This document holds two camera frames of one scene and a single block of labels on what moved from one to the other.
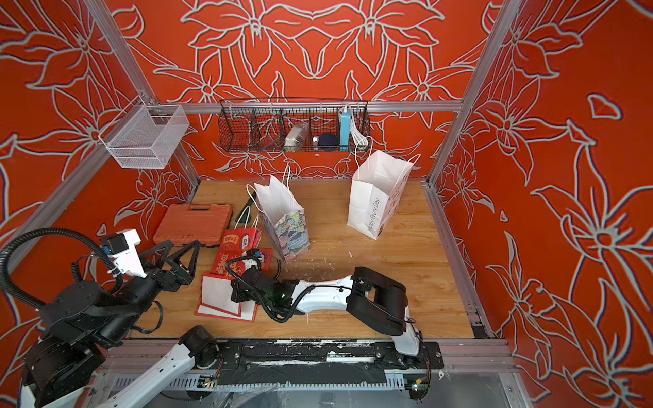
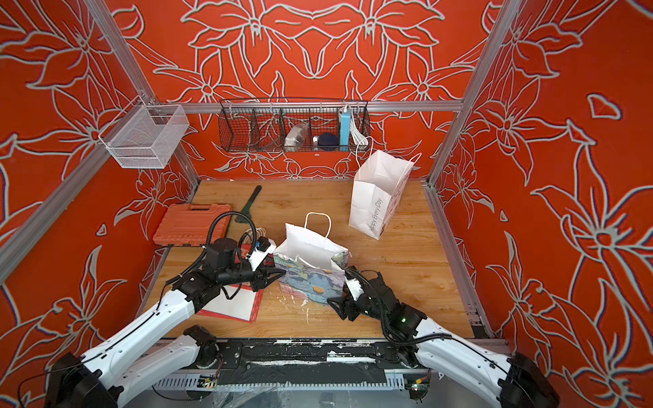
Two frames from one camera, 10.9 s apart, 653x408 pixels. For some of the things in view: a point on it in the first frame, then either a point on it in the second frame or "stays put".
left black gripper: [173, 280] to [264, 280]
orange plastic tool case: [207, 223] stays put
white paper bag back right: [377, 186] stays put
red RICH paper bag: [215, 296] stays put
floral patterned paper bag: [285, 219] to [314, 266]
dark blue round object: [328, 142] stays put
